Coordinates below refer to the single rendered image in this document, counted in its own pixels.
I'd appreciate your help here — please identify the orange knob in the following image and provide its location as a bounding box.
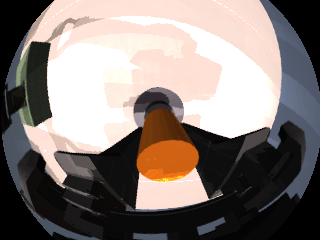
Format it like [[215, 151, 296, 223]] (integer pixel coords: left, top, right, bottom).
[[136, 109, 199, 181]]

